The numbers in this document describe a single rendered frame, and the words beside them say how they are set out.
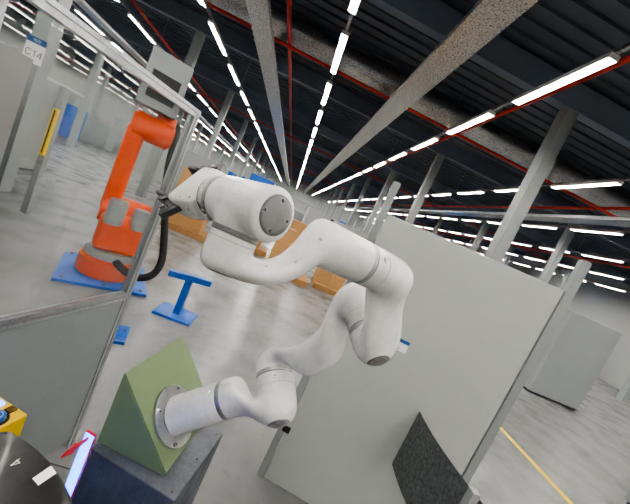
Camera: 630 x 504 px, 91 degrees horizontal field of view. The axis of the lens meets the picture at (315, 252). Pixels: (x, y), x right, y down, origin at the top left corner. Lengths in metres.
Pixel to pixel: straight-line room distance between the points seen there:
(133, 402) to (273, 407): 0.41
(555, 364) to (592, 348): 0.99
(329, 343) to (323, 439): 1.62
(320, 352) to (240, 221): 0.50
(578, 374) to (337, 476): 8.61
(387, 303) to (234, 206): 0.40
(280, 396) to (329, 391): 1.29
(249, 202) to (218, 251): 0.09
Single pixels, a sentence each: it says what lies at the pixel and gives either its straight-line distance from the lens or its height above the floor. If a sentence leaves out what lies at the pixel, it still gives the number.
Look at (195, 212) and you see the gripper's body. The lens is 0.58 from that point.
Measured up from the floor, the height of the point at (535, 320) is 1.77.
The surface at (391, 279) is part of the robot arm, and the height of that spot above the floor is 1.75.
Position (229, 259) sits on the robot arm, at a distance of 0.47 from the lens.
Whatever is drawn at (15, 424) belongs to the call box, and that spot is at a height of 1.06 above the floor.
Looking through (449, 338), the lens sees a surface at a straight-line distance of 2.14.
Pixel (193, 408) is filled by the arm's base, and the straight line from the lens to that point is 1.12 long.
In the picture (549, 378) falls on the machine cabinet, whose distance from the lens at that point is 10.04.
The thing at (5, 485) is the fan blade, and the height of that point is 1.19.
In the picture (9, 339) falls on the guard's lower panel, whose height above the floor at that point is 0.90.
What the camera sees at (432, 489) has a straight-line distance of 2.11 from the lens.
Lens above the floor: 1.81
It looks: 6 degrees down
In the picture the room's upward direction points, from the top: 24 degrees clockwise
